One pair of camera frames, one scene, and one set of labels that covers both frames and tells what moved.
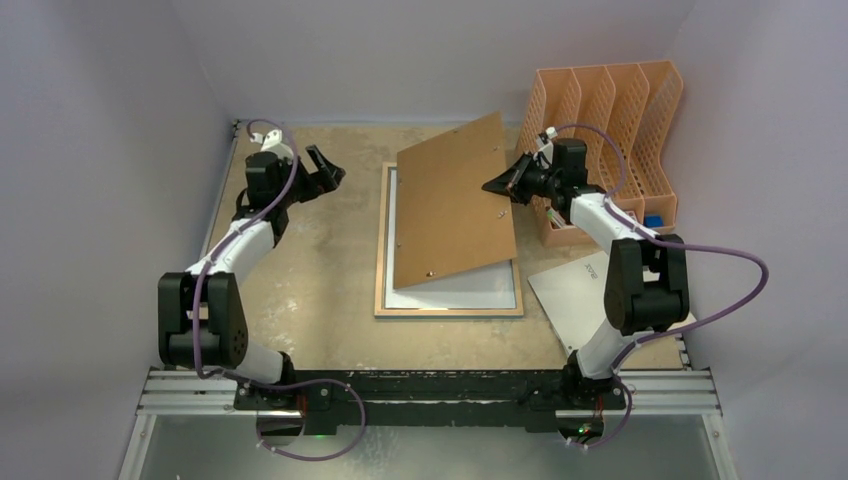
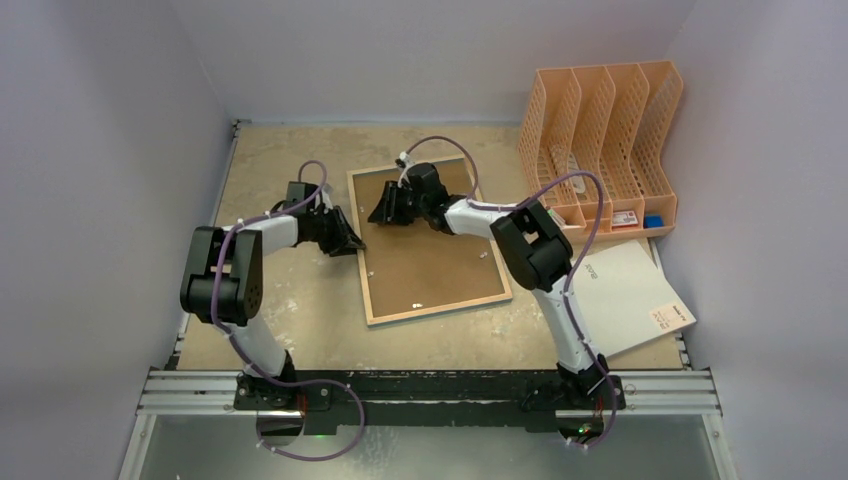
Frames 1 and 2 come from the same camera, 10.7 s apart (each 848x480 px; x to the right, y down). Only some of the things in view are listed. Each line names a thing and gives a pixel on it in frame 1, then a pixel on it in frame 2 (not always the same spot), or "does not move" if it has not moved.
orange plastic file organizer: [622, 112] does not move
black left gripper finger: [334, 176] to [351, 242]
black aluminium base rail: [313, 401] does not move
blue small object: [653, 221] does not move
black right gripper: [527, 179] to [399, 203]
